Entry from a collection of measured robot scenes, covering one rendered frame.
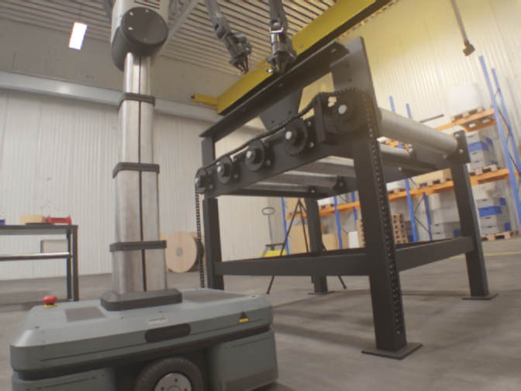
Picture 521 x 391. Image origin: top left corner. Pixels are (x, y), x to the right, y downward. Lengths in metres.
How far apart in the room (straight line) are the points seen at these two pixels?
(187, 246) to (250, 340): 7.14
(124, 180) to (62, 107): 11.40
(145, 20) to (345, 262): 1.11
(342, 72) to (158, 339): 1.13
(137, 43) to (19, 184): 10.50
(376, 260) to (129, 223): 0.80
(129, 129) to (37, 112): 11.21
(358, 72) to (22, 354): 1.30
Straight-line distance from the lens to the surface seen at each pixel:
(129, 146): 1.04
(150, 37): 1.18
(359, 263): 1.23
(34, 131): 11.99
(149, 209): 1.00
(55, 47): 13.42
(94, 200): 11.56
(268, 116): 1.69
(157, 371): 0.82
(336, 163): 1.98
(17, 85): 11.90
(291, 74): 1.54
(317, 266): 1.36
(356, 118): 1.21
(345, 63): 1.38
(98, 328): 0.79
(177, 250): 8.16
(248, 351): 0.91
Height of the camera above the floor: 0.39
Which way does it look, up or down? 11 degrees up
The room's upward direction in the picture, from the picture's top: 5 degrees counter-clockwise
